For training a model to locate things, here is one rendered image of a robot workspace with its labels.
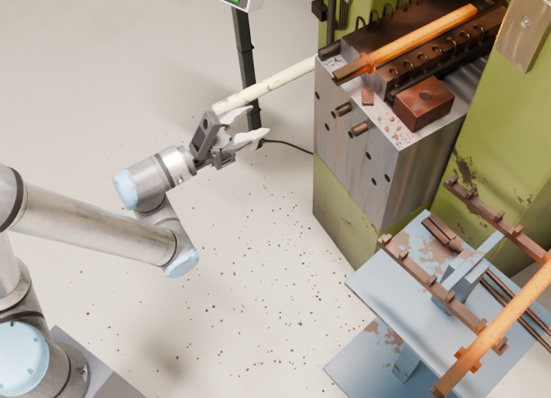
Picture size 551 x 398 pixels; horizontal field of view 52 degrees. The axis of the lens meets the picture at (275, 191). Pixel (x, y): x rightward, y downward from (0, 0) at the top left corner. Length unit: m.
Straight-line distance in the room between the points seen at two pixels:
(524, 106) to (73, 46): 2.37
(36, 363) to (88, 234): 0.38
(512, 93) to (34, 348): 1.18
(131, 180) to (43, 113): 1.67
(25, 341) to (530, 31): 1.22
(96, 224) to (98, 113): 1.75
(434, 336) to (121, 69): 2.10
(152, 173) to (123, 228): 0.19
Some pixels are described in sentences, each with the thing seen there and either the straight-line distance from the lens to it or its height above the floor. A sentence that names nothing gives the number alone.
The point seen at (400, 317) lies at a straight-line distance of 1.42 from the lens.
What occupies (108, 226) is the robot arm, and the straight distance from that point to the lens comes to 1.14.
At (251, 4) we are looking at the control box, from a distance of 1.69.
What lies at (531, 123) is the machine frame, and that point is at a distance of 1.36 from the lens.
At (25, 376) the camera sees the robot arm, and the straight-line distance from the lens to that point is 1.39.
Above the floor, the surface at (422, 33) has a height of 1.01.
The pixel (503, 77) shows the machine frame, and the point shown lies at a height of 1.12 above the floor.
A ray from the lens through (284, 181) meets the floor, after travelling 2.45.
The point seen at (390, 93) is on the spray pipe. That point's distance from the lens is 1.48.
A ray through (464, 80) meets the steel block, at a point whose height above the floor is 0.92.
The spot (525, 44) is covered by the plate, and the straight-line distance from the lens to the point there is 1.25.
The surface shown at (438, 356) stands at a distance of 1.41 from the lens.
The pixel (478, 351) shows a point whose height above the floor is 1.03.
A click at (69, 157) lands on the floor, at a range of 2.73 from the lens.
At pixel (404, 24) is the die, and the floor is 0.99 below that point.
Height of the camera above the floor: 2.09
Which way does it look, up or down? 59 degrees down
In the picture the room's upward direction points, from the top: 5 degrees counter-clockwise
